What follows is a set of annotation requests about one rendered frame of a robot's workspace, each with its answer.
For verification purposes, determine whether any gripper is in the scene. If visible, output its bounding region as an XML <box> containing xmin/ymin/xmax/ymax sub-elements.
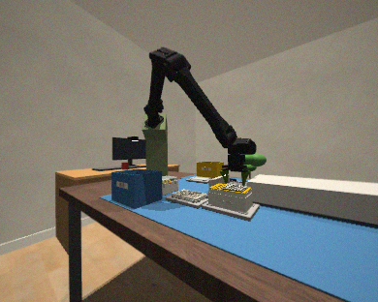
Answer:
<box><xmin>220</xmin><ymin>154</ymin><xmax>250</xmax><ymax>186</ymax></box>

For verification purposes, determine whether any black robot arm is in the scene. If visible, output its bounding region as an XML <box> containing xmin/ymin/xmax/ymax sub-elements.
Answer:
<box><xmin>143</xmin><ymin>47</ymin><xmax>256</xmax><ymax>166</ymax></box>

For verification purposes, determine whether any blue bench mat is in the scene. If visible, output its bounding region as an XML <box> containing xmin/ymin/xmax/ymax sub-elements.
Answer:
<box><xmin>99</xmin><ymin>174</ymin><xmax>378</xmax><ymax>302</ymax></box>

